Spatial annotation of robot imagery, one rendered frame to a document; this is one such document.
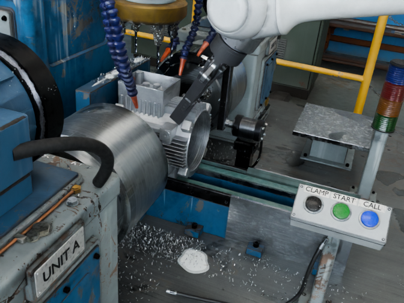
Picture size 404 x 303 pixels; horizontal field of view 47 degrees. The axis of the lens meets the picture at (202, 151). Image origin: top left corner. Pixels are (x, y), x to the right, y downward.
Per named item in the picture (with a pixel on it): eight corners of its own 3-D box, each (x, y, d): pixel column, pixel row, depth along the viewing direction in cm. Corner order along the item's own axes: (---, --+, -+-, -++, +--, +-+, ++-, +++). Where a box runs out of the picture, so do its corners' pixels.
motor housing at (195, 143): (109, 170, 117) (107, 100, 108) (143, 140, 133) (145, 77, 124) (181, 191, 112) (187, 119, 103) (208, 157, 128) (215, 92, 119)
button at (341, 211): (330, 219, 85) (330, 215, 83) (333, 204, 86) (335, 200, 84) (346, 223, 84) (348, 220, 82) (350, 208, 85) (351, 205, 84)
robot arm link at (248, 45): (226, 8, 88) (208, 32, 91) (263, 39, 88) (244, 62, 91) (240, 0, 96) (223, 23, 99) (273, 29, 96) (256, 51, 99)
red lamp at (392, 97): (379, 98, 122) (384, 82, 120) (380, 91, 127) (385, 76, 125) (403, 103, 120) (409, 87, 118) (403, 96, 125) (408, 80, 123)
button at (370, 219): (358, 226, 83) (359, 223, 82) (361, 211, 85) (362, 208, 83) (375, 231, 83) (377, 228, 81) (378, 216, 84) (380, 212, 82)
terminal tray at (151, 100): (117, 109, 113) (116, 81, 110) (137, 95, 122) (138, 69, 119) (162, 119, 110) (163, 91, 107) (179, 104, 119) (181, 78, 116)
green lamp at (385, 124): (371, 129, 126) (375, 114, 124) (371, 121, 131) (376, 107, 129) (394, 134, 125) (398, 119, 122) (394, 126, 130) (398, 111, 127)
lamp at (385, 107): (375, 114, 124) (379, 98, 122) (376, 107, 129) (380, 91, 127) (398, 119, 122) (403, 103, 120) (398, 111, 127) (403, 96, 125)
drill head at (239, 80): (137, 134, 137) (138, 52, 125) (189, 91, 171) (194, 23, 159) (216, 154, 130) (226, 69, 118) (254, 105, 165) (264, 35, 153)
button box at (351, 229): (288, 225, 90) (289, 216, 85) (297, 192, 92) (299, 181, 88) (380, 251, 85) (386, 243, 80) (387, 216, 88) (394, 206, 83)
